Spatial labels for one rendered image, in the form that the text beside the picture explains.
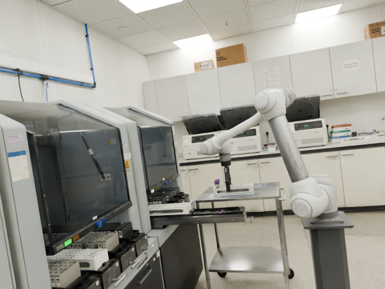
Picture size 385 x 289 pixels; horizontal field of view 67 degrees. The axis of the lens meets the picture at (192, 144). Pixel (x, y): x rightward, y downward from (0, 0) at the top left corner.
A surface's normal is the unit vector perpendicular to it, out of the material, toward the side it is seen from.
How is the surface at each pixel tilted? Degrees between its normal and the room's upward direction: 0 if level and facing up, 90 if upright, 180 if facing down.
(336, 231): 90
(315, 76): 90
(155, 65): 90
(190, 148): 90
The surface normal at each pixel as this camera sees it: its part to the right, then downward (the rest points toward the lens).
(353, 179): -0.26, 0.08
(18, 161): 0.96, -0.11
